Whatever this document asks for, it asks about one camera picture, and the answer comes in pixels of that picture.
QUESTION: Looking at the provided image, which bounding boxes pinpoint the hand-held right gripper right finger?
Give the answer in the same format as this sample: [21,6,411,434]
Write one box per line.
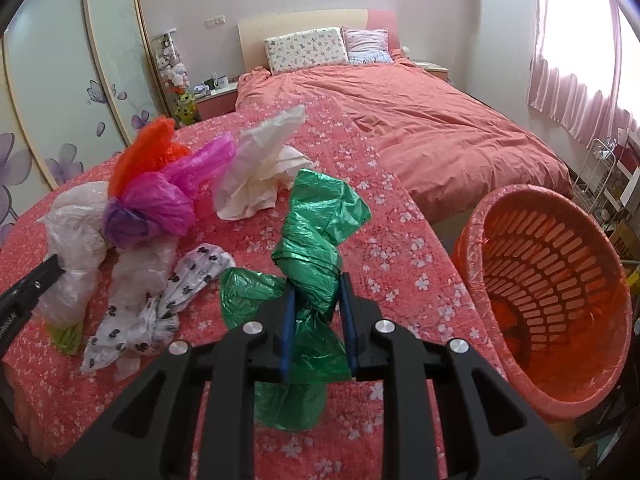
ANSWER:
[339,272,583,480]

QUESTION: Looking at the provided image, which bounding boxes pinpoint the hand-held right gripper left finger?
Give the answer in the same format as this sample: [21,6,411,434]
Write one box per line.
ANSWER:
[54,287,297,480]

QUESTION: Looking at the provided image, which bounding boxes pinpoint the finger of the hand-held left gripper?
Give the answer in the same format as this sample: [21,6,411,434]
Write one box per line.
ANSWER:
[0,254,67,313]

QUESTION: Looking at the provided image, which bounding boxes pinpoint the clear plastic bag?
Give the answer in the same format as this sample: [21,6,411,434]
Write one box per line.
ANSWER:
[37,180,178,332]

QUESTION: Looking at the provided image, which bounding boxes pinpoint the green plastic bag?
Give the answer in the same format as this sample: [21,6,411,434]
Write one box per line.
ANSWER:
[220,169,373,433]

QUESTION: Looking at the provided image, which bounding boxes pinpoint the purple plastic bag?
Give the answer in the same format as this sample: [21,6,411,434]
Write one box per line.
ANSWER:
[102,199,151,250]

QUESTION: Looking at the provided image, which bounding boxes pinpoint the white black-printed plastic bag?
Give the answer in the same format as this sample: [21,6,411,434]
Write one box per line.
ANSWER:
[80,242,237,377]

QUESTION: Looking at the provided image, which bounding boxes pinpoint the pink plastic bag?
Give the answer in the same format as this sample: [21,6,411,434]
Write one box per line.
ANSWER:
[117,132,237,238]

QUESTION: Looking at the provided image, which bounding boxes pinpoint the cream plastic bag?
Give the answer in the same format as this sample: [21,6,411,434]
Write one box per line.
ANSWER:
[212,104,316,221]

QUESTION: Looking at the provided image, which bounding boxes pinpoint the orange plastic bag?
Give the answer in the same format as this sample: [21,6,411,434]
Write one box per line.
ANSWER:
[109,116,193,196]

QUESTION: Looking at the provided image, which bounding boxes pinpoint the orange plastic laundry basket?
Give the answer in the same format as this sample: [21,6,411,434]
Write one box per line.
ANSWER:
[450,185,633,423]

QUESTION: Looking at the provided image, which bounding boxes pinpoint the yellow-green plastic scrap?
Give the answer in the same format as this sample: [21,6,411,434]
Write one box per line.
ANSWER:
[47,319,85,356]

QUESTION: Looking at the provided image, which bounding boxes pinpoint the red floral blanket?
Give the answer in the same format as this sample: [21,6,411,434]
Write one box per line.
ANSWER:
[0,97,506,480]

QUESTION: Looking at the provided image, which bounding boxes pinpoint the floral glass wardrobe doors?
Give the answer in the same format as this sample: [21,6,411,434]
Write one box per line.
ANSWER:
[0,0,173,241]

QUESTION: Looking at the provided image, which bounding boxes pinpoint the salmon duvet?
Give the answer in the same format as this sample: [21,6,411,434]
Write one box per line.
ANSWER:
[235,50,574,224]

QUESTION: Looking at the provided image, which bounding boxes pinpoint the yellow-green plush toy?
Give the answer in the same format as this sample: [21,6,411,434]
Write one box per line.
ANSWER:
[175,92,197,126]

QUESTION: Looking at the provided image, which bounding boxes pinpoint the pink nightstand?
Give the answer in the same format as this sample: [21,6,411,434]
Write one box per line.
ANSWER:
[194,82,240,122]

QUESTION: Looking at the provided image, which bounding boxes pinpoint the clear plush toy display case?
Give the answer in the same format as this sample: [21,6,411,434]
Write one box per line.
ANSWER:
[150,29,193,126]

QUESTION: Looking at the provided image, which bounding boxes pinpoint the light wooden nightstand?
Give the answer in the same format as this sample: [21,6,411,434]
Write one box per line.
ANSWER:
[412,60,451,84]

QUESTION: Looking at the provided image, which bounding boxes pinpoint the white floral pillow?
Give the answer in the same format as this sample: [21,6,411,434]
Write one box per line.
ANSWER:
[264,27,350,74]

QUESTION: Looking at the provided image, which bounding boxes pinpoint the pink striped pillow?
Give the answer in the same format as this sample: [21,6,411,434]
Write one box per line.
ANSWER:
[342,27,394,66]

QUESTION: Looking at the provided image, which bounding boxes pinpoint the cream and pink headboard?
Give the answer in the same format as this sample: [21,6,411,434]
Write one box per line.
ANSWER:
[237,8,403,75]

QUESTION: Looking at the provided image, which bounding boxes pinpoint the pink curtain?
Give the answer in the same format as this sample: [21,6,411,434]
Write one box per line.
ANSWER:
[527,0,640,158]

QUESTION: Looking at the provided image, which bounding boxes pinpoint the white shelf unit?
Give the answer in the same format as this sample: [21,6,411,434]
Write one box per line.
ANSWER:
[607,130,640,223]

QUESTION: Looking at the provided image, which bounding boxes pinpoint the white wire rack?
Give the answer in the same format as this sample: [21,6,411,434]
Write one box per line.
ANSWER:
[572,137,619,217]

